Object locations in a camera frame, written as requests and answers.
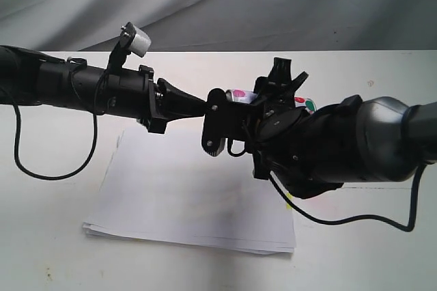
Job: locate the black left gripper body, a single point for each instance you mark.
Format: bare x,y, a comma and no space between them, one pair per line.
124,93

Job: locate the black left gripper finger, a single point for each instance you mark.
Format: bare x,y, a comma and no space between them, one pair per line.
175,104

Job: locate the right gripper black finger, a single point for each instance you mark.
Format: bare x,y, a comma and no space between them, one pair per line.
278,86

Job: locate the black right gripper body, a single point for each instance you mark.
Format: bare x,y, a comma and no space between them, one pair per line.
297,147

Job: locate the white spray paint can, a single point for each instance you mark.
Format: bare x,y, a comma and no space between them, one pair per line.
247,97

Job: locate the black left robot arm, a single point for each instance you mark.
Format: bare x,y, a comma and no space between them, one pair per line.
31,78

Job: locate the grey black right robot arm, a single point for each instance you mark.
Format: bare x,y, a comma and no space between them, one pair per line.
355,140

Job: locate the white paper stack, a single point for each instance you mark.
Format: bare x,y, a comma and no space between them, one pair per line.
166,188

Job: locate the grey backdrop cloth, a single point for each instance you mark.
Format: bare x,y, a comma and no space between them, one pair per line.
222,25

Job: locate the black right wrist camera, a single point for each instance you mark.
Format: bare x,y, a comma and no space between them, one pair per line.
227,120

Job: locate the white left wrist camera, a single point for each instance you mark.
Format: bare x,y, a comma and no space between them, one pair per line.
132,40

